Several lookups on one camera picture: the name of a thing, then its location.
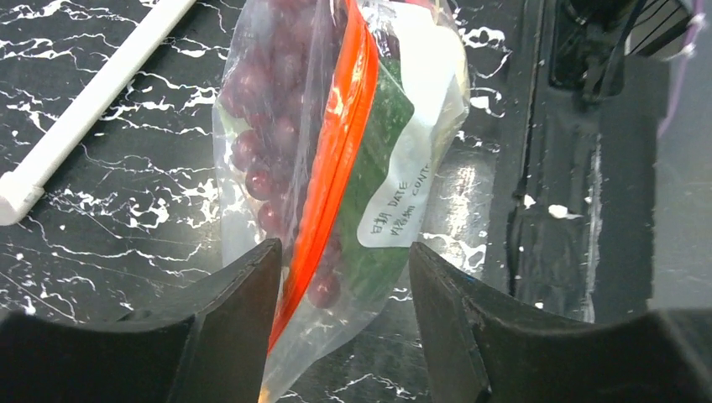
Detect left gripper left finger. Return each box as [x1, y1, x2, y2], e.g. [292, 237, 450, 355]
[1, 239, 282, 402]

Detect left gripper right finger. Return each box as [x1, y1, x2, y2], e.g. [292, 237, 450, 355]
[408, 242, 711, 403]

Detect fake green cucumber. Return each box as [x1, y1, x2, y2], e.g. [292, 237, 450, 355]
[337, 58, 414, 301]

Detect white PVC pipe frame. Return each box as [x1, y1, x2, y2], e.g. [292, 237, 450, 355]
[1, 0, 194, 226]

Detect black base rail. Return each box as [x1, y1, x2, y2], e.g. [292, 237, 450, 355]
[483, 1, 691, 323]

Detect clear zip top bag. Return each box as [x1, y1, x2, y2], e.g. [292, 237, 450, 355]
[212, 0, 472, 403]

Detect fake purple grapes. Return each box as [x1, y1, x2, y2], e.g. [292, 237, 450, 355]
[219, 0, 343, 310]

